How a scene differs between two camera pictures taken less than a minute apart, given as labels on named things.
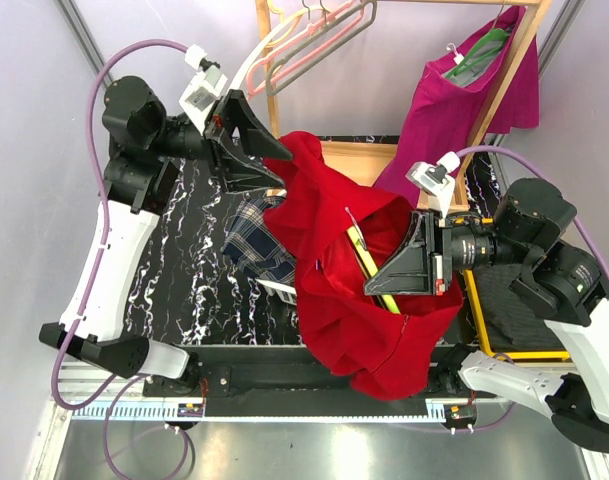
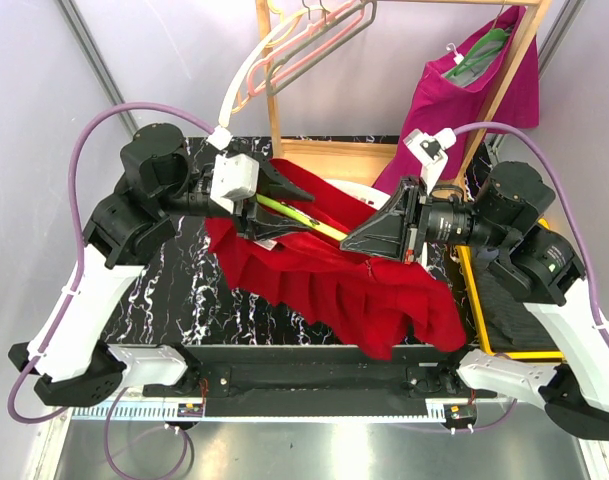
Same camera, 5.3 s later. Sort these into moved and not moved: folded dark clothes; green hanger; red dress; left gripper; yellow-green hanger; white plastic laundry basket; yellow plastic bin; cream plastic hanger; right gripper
Moved: red dress; left gripper; white plastic laundry basket; yellow-green hanger; right gripper
Not moved: folded dark clothes; yellow plastic bin; green hanger; cream plastic hanger
